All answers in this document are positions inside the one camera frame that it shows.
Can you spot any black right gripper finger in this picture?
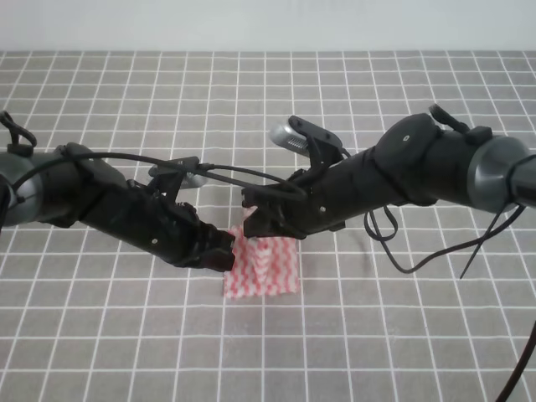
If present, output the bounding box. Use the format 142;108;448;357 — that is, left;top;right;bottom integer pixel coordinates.
243;209;289;238
241;188;262;209

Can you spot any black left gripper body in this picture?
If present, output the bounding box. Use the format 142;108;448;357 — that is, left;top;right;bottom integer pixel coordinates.
81;180;203;267

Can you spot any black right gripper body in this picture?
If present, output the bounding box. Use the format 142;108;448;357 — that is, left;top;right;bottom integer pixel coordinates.
253;175;348;240

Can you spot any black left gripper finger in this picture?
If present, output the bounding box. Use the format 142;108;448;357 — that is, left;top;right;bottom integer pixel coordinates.
200;224;235;251
183;249;235;272

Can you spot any pink wavy striped towel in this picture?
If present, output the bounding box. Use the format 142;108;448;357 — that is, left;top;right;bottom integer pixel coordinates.
223;224;300;299

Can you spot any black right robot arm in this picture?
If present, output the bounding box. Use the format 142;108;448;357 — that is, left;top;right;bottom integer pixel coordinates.
243;113;535;240

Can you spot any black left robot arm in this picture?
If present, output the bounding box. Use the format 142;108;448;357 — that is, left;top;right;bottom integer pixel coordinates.
1;142;235;272

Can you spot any grey grid tablecloth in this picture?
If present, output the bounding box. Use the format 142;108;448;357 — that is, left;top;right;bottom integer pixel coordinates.
1;51;535;401

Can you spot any black left camera cable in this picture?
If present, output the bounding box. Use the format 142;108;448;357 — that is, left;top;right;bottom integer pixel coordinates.
0;111;307;202

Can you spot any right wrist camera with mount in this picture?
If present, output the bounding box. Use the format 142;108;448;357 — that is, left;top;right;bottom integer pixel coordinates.
269;116;343;168

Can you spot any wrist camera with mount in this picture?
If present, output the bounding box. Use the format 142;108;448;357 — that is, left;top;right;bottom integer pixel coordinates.
269;116;343;168
147;157;208;203

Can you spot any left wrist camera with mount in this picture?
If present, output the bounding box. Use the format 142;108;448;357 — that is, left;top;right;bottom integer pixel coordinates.
147;157;208;203

